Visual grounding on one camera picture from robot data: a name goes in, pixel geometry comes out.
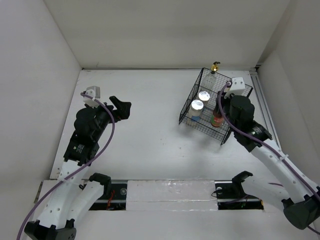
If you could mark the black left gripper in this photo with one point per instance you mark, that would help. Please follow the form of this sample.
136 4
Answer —
123 106

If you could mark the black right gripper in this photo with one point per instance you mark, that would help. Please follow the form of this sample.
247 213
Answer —
226 96

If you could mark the silver lid white jar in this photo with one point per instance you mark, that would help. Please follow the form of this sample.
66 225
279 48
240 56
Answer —
204 97

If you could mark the dark oil bottle gold spout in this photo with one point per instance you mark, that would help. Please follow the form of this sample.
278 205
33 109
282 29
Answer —
210 79

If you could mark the red sauce bottle yellow cap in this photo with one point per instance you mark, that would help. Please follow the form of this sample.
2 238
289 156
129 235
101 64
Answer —
216 119

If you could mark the silver lid jar blue label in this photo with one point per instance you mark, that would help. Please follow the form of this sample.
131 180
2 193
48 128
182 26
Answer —
195 110

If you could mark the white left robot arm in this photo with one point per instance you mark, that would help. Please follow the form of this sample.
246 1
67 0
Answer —
69 200

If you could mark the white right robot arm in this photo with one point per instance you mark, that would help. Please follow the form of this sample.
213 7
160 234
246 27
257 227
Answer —
295 194

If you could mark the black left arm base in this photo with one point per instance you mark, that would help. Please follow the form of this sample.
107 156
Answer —
114 196

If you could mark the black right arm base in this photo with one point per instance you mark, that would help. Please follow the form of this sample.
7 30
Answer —
231 196

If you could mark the white foam block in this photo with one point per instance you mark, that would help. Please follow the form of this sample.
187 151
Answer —
171 195

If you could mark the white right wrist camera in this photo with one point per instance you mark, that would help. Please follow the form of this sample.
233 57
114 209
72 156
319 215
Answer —
236 87

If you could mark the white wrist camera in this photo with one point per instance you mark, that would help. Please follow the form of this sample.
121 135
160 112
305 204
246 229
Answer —
95 93
236 87

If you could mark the black wire basket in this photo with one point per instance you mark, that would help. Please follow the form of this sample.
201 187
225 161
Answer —
221 133

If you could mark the aluminium rail right side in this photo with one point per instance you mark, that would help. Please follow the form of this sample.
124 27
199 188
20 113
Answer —
266 114

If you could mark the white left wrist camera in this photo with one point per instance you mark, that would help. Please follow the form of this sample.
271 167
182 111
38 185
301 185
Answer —
95 93

